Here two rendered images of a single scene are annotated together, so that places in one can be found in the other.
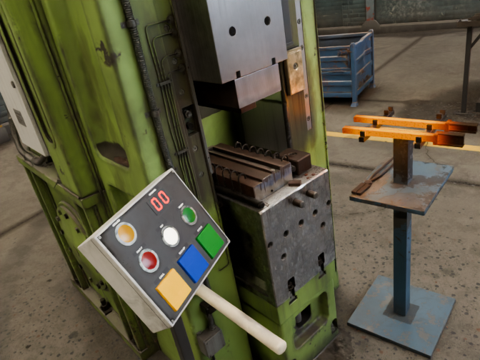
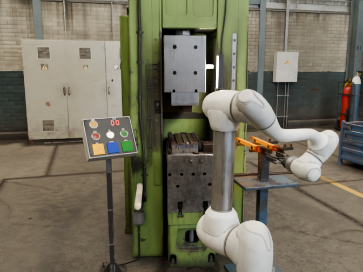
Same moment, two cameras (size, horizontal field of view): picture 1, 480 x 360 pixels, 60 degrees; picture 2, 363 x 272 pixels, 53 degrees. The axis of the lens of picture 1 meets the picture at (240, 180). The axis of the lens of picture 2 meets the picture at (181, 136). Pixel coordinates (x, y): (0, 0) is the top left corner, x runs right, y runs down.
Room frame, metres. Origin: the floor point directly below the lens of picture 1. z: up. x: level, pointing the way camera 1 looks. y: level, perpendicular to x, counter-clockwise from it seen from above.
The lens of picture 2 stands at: (-0.86, -1.53, 1.53)
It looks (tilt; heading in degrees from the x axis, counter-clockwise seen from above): 11 degrees down; 33
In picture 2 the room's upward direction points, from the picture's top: straight up
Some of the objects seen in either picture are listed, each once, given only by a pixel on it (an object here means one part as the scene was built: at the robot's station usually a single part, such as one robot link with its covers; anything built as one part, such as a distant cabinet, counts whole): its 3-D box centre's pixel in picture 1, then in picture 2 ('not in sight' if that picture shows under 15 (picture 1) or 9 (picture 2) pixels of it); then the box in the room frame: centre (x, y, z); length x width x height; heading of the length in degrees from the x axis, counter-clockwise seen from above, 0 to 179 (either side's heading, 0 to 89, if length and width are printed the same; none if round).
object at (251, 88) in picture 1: (219, 81); (182, 96); (1.53, 0.01, 1.32); 0.42 x 0.20 x 0.10; 37
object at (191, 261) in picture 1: (192, 263); (112, 148); (0.90, 0.16, 1.01); 0.07 x 0.05 x 0.07; 152
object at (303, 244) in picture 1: (253, 216); (189, 173); (1.57, -0.03, 0.69); 0.56 x 0.38 x 0.45; 37
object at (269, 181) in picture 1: (236, 168); (182, 141); (1.53, 0.01, 0.96); 0.42 x 0.20 x 0.09; 37
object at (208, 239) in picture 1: (209, 241); (126, 146); (0.99, 0.12, 1.01); 0.07 x 0.05 x 0.07; 152
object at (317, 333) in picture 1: (268, 295); (188, 225); (1.57, -0.03, 0.23); 0.55 x 0.37 x 0.47; 37
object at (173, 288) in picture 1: (173, 289); (98, 149); (0.81, 0.21, 1.01); 0.07 x 0.05 x 0.07; 152
